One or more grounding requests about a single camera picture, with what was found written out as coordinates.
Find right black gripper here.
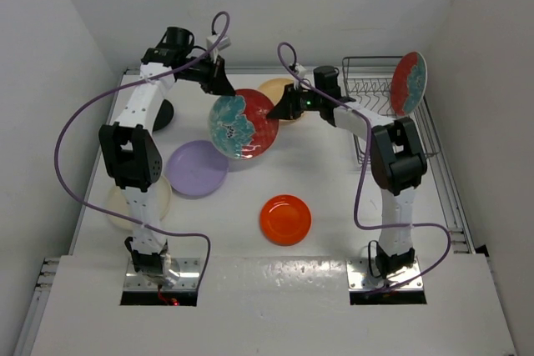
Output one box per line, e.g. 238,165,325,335
269,83,324,121

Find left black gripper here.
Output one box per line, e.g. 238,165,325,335
178,52,235,95

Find red teal floral plate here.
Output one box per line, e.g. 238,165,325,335
208,88,279,160
390,52,428,116

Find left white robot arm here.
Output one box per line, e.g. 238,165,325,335
98,27,235,286

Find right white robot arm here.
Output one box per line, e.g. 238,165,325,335
268,63,427,279

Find tan plate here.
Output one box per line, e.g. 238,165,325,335
258,78,294,106

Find black plate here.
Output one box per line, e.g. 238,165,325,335
153,99,174,132

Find purple plate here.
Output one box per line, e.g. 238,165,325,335
165,140,229,198

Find orange plate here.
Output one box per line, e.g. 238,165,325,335
259,194,312,247

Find cream plate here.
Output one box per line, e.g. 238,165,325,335
105,177,172,231

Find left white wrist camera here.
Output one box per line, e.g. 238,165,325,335
206,34,231,62

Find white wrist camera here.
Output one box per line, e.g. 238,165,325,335
206,34,231,62
290,63,307,88

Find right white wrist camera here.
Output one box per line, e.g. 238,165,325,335
290,63,307,88

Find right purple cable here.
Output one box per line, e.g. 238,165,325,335
277,42,451,298

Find purple cable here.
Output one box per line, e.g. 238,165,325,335
277,42,451,298
54,11,232,288

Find wire dish rack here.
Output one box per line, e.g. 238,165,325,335
341,56,441,159

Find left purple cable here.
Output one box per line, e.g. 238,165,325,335
54,11,232,288

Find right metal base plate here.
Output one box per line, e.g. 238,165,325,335
346,257,424,292

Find metal base plate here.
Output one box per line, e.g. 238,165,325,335
346,257,424,292
123,258,201,292

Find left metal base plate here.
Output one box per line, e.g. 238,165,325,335
123,258,201,292

